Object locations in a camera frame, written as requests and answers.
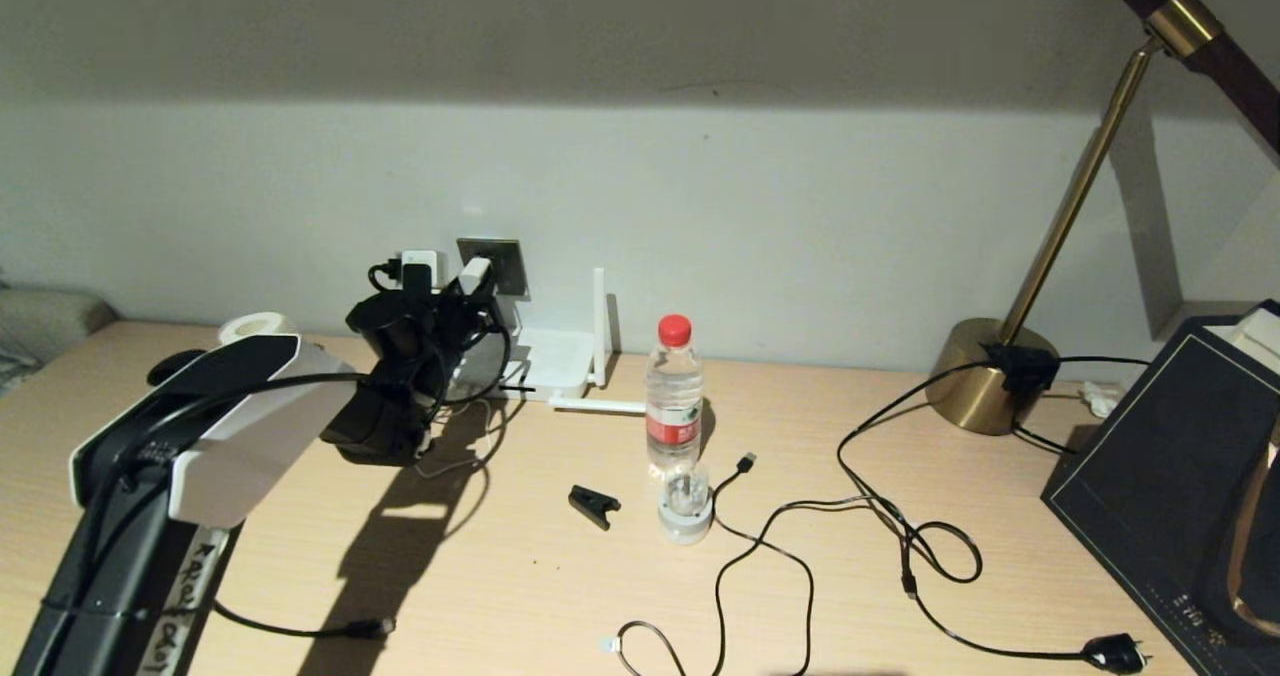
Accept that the grey wall power socket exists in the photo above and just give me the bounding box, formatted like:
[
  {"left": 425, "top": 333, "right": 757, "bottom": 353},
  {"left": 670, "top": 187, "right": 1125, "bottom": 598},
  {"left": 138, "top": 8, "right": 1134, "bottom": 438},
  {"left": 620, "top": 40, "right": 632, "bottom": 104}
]
[{"left": 457, "top": 238, "right": 528, "bottom": 299}]

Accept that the brass desk lamp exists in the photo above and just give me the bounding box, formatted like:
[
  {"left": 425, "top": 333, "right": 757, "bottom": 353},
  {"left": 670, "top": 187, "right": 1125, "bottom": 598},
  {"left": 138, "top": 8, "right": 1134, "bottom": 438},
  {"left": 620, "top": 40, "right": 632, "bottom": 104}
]
[{"left": 925, "top": 0, "right": 1280, "bottom": 437}]

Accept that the white toilet paper roll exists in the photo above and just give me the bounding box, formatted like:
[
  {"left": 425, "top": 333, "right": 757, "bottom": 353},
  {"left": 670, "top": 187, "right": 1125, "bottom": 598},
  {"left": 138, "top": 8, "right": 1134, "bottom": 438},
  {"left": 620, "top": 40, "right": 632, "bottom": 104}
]
[{"left": 218, "top": 311, "right": 301, "bottom": 349}]

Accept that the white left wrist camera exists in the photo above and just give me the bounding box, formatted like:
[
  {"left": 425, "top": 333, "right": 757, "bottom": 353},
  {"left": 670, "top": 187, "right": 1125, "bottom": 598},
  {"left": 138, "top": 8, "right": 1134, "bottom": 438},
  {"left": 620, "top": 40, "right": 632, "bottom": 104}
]
[{"left": 400, "top": 249, "right": 443, "bottom": 295}]

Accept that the black USB cable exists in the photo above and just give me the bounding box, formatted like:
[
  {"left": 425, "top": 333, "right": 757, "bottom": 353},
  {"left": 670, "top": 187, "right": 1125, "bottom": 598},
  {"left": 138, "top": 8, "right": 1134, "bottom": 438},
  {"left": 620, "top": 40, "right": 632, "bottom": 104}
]
[{"left": 712, "top": 453, "right": 983, "bottom": 676}]

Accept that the white box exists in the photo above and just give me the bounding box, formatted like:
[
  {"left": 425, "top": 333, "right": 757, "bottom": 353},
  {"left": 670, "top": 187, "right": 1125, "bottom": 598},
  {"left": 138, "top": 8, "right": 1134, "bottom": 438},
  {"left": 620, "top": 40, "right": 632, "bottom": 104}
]
[{"left": 1205, "top": 308, "right": 1280, "bottom": 382}]

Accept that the white power adapter with cord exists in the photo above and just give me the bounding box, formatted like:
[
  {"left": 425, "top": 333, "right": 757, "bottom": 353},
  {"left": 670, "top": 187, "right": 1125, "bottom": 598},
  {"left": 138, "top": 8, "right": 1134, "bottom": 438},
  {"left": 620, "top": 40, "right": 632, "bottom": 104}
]
[{"left": 415, "top": 256, "right": 506, "bottom": 479}]

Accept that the grey cushion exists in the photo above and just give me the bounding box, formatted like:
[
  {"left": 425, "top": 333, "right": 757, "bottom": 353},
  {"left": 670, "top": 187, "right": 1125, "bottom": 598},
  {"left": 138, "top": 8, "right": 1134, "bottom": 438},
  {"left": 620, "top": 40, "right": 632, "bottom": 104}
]
[{"left": 0, "top": 286, "right": 119, "bottom": 362}]

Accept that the black lamp power cord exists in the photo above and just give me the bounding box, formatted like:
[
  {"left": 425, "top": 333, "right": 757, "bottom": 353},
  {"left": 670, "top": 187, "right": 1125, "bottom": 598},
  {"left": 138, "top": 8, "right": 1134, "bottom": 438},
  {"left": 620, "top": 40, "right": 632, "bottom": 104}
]
[{"left": 838, "top": 356, "right": 1151, "bottom": 675}]

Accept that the dark blue gift bag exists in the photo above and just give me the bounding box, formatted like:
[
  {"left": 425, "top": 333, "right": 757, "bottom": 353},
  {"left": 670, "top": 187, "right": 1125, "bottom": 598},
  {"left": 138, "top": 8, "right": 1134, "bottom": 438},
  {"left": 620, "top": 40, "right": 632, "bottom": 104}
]
[{"left": 1040, "top": 301, "right": 1280, "bottom": 676}]

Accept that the small white clear-dome humidifier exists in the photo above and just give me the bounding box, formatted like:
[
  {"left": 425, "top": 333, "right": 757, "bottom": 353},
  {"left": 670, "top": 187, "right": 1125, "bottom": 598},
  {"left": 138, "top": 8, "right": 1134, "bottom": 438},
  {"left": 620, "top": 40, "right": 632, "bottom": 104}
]
[{"left": 657, "top": 459, "right": 715, "bottom": 545}]

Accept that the white wifi router with antennas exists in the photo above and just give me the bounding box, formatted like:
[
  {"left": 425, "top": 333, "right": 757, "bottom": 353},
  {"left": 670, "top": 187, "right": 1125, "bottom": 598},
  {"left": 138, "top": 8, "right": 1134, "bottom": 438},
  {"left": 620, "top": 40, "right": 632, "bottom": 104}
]
[{"left": 445, "top": 268, "right": 649, "bottom": 417}]

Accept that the black cable with white tag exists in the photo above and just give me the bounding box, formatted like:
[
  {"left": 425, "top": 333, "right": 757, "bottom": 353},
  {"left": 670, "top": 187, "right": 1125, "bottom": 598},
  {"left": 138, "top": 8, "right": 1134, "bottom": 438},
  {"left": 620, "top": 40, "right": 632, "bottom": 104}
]
[{"left": 600, "top": 619, "right": 691, "bottom": 676}]

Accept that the patterned fabric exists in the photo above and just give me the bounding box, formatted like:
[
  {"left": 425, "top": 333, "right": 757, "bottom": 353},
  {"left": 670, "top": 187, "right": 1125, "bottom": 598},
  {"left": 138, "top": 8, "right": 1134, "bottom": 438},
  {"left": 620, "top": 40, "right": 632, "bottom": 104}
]
[{"left": 0, "top": 348, "right": 41, "bottom": 397}]

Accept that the white handwritten label tape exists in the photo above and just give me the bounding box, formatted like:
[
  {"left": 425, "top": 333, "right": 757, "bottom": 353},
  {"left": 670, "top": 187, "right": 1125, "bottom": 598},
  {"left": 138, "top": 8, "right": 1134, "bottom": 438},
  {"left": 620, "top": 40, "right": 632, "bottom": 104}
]
[{"left": 140, "top": 526, "right": 231, "bottom": 676}]

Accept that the black left camera cable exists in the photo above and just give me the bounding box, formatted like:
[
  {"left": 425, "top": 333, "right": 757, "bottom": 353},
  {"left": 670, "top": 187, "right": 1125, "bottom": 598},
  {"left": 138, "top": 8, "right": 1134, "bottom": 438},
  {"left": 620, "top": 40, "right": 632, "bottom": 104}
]
[{"left": 367, "top": 259, "right": 513, "bottom": 407}]

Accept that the small black plastic clip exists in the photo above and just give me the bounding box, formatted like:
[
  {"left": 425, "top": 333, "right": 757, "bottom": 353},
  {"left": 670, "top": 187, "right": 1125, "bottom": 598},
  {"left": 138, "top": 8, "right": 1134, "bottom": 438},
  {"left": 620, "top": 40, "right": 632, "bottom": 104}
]
[{"left": 568, "top": 484, "right": 623, "bottom": 531}]

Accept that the clear water bottle red cap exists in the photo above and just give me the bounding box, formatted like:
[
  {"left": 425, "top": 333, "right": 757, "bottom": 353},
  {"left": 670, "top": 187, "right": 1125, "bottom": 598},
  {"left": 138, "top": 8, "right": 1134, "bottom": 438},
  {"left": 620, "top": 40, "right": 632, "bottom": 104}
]
[{"left": 645, "top": 314, "right": 706, "bottom": 479}]

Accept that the black block on lamp base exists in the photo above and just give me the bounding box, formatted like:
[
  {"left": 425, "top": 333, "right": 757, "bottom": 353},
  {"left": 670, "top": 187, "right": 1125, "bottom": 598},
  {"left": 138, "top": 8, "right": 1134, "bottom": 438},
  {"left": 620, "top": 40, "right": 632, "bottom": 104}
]
[{"left": 985, "top": 344, "right": 1061, "bottom": 397}]

